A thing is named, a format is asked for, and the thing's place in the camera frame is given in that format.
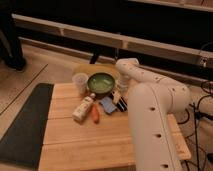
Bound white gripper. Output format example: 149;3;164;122
113;75;130;104

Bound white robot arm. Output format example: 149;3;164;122
115;58;190;171

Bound blue white sponge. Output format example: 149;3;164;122
100;97;117;114

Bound green bowl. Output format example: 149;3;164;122
87;73;115;94

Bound orange carrot toy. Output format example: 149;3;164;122
91;105;100;123

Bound clear plastic cup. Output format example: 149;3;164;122
72;73;88;95

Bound white lotion bottle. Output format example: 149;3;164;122
72;93;96;122

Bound black floor mat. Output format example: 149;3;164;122
0;83;53;169

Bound black cables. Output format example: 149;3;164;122
176;79;213;171

